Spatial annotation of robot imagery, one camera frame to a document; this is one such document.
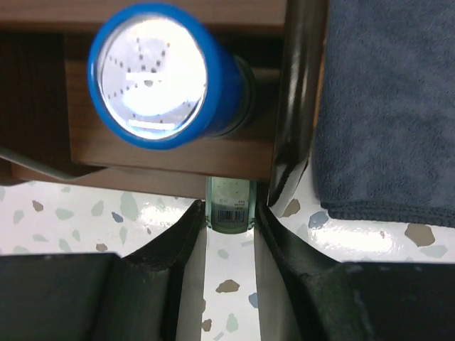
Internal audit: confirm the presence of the green clear correction tape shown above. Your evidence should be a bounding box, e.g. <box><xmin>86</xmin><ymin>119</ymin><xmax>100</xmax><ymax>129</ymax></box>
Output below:
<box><xmin>205</xmin><ymin>177</ymin><xmax>257</xmax><ymax>234</ymax></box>

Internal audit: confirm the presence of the brown wooden desk organizer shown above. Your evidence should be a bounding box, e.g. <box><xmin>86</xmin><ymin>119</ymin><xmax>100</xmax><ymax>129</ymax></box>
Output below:
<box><xmin>1</xmin><ymin>1</ymin><xmax>328</xmax><ymax>207</ymax></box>

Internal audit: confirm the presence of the blue folded towel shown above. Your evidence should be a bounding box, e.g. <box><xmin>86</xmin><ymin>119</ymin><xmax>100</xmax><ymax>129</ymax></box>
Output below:
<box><xmin>313</xmin><ymin>1</ymin><xmax>454</xmax><ymax>227</ymax></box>

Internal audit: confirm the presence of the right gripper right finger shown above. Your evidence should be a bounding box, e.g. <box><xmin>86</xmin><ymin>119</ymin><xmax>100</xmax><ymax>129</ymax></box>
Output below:
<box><xmin>255</xmin><ymin>204</ymin><xmax>454</xmax><ymax>340</ymax></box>

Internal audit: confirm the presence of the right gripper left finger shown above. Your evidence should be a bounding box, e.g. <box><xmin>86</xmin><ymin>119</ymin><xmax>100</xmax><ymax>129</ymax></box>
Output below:
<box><xmin>1</xmin><ymin>200</ymin><xmax>207</xmax><ymax>340</ymax></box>

